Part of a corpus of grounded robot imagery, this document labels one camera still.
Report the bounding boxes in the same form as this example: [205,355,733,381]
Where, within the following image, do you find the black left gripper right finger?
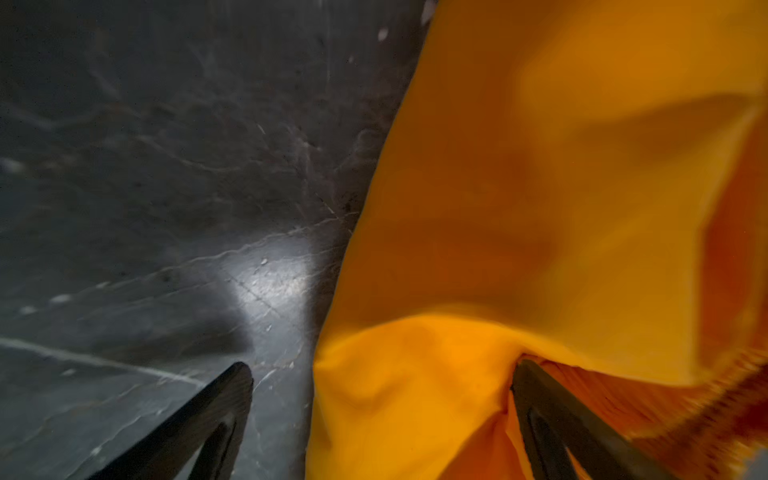
[511,360,674,480]

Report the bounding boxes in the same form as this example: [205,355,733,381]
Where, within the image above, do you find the orange shorts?
[306,1,767,479]

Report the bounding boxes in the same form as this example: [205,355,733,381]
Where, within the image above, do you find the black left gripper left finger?
[91,362,254,479]

